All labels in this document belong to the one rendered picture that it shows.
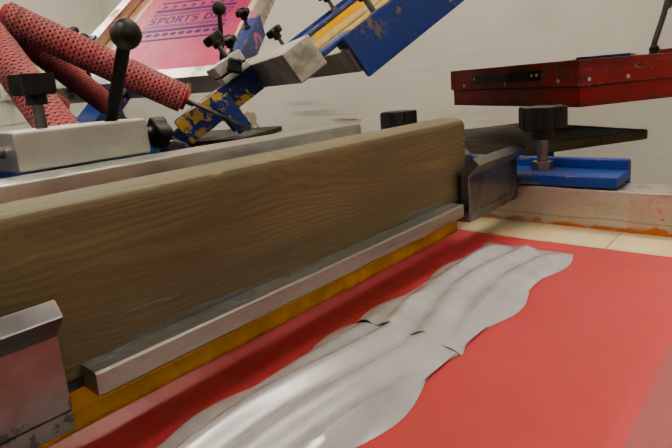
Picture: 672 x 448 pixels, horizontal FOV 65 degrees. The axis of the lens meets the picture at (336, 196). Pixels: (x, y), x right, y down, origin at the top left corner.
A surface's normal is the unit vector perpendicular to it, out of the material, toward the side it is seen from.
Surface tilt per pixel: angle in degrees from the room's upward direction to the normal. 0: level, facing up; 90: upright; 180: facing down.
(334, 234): 90
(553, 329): 0
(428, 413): 0
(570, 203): 90
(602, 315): 0
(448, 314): 34
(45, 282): 90
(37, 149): 90
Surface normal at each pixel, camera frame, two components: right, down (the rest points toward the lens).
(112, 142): 0.76, 0.07
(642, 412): -0.08, -0.97
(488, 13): -0.65, 0.21
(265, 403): 0.33, -0.77
